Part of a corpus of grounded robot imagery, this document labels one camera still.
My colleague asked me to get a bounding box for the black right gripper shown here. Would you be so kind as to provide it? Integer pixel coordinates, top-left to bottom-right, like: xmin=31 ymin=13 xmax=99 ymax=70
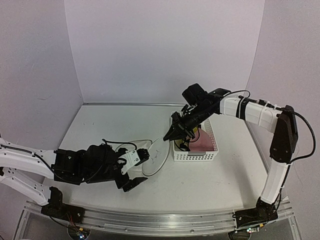
xmin=164 ymin=105 xmax=214 ymax=142

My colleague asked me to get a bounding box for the white perforated plastic basket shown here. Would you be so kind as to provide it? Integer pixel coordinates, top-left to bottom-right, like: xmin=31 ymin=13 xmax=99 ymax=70
xmin=169 ymin=119 xmax=219 ymax=162

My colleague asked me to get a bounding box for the pink bra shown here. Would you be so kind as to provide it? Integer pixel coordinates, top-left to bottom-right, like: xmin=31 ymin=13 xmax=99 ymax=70
xmin=189 ymin=129 xmax=215 ymax=152

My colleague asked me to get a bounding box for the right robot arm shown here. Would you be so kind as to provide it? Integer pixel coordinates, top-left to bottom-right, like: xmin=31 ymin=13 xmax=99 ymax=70
xmin=163 ymin=83 xmax=299 ymax=222

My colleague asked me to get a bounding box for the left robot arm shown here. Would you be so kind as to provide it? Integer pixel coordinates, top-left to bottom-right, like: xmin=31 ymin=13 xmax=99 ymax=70
xmin=0 ymin=139 xmax=150 ymax=219

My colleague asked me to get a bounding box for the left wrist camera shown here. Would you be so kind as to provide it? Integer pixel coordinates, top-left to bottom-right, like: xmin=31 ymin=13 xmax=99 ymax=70
xmin=119 ymin=148 xmax=150 ymax=175

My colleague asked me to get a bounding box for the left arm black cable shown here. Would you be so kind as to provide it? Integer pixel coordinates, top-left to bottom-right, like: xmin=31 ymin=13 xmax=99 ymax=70
xmin=14 ymin=138 xmax=153 ymax=173

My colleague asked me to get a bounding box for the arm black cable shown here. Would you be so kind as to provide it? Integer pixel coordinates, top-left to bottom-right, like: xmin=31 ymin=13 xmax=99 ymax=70
xmin=224 ymin=90 xmax=315 ymax=163
xmin=14 ymin=138 xmax=153 ymax=173

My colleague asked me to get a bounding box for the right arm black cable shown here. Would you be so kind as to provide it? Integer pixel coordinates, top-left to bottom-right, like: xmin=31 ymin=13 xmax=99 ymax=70
xmin=224 ymin=90 xmax=315 ymax=163

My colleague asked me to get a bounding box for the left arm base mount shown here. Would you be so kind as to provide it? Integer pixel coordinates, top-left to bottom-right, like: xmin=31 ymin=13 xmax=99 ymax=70
xmin=40 ymin=186 xmax=85 ymax=224

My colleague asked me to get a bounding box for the aluminium table rail frame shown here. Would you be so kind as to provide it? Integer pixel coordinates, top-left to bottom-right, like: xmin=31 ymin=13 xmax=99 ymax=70
xmin=14 ymin=100 xmax=303 ymax=240

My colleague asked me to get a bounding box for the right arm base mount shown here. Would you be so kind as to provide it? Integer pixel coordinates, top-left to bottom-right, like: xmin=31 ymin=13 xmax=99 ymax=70
xmin=232 ymin=197 xmax=278 ymax=230

